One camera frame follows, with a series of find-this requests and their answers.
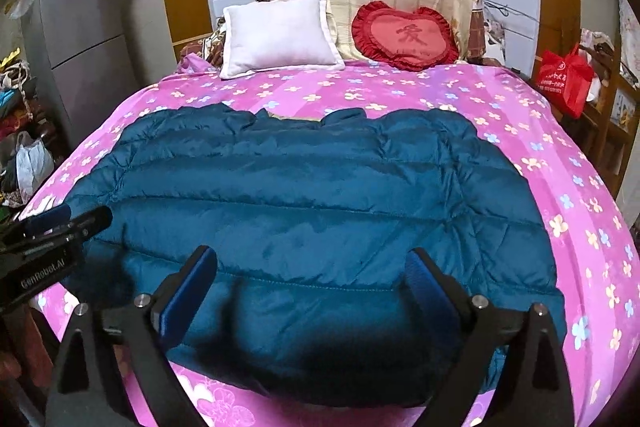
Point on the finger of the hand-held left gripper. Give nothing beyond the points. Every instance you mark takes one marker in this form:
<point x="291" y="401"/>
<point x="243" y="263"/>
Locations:
<point x="92" y="221"/>
<point x="47" y="219"/>

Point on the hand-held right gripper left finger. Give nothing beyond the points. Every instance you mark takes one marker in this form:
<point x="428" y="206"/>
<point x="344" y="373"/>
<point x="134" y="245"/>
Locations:
<point x="187" y="292"/>

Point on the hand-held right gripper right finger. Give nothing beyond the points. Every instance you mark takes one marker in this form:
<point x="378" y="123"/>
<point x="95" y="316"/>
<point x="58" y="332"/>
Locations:
<point x="431" y="293"/>

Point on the teal quilted down jacket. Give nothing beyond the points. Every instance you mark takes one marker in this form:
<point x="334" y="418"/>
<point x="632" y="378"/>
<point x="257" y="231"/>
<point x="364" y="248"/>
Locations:
<point x="310" y="207"/>

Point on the pile of mixed clothes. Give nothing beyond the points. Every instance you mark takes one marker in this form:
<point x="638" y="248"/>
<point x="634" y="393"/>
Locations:
<point x="12" y="107"/>

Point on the white plastic bag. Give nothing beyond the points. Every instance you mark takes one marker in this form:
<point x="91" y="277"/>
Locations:
<point x="34" y="164"/>

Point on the pink floral bedsheet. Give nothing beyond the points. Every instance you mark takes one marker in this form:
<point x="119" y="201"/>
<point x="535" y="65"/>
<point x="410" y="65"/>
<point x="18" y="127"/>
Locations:
<point x="525" y="132"/>

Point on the grey refrigerator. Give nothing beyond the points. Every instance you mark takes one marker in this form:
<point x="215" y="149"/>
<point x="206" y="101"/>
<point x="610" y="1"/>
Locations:
<point x="85" y="32"/>

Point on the red shopping bag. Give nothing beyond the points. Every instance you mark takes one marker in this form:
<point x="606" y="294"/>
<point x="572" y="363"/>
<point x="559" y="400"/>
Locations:
<point x="565" y="79"/>

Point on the wooden shelf rack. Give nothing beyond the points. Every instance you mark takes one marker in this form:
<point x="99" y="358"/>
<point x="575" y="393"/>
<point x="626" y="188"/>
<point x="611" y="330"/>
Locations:
<point x="612" y="117"/>

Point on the red heart-shaped cushion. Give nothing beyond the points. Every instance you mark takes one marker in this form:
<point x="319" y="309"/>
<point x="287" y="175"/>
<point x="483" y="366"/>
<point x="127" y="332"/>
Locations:
<point x="405" y="37"/>

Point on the white pillow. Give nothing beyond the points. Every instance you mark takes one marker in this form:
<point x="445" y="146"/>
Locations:
<point x="277" y="32"/>

